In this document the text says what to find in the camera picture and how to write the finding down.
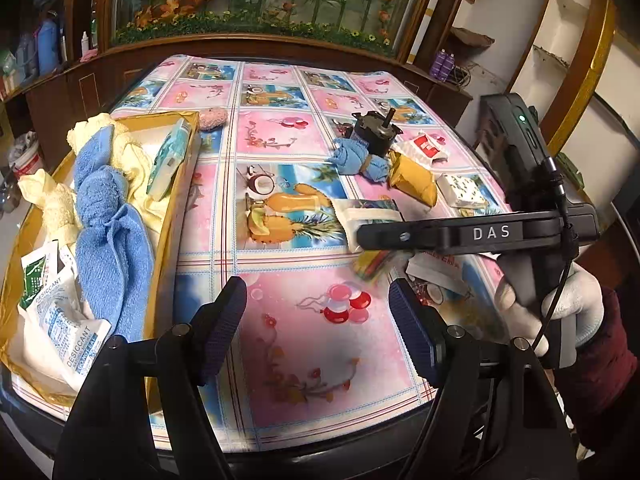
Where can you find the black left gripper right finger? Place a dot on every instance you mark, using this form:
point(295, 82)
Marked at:
point(422, 330)

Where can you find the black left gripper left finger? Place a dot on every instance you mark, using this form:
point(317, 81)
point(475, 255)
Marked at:
point(214, 326)

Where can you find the large blue towel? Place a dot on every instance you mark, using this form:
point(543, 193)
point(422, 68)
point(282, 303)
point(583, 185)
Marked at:
point(115, 258)

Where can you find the teal cartoon tissue pack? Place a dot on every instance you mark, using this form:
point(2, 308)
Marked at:
point(168, 159)

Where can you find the small blue towel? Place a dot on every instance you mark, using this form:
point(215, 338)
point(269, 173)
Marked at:
point(351, 157)

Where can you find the yellow towel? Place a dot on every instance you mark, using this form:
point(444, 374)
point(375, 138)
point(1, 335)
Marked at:
point(57, 201)

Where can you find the red right sleeve forearm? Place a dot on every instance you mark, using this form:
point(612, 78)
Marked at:
point(601, 390)

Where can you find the yellow soft pouch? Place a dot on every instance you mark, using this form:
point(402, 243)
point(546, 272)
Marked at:
point(411, 178)

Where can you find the pink fuzzy soft object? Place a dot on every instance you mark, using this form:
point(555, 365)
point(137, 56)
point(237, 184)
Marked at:
point(212, 118)

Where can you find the white gloved right hand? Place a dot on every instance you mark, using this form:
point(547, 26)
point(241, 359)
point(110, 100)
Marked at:
point(581, 297)

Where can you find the lemon print tissue pack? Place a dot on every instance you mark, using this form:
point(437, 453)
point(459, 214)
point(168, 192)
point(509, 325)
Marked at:
point(461, 192)

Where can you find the white picture packet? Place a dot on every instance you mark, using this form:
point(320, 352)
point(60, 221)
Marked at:
point(355, 213)

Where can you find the yellow cardboard box tray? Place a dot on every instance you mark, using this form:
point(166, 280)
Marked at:
point(150, 131)

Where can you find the red white striped packet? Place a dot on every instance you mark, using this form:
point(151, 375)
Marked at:
point(427, 148)

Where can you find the white desiccant packet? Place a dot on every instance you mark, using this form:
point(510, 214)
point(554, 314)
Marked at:
point(59, 339)

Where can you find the colourful printed tablecloth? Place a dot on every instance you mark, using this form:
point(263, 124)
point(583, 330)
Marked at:
point(317, 355)

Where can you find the green white small packet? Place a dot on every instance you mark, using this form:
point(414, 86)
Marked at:
point(39, 267)

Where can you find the black electric motor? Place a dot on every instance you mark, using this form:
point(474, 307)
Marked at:
point(376, 131)

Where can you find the purple bottles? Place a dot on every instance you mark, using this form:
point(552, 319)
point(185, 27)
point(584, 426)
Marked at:
point(442, 66)

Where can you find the white plastic bucket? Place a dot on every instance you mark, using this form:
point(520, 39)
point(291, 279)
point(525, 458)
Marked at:
point(24, 155)

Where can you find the blue water jug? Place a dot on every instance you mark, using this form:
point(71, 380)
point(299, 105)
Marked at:
point(47, 47)

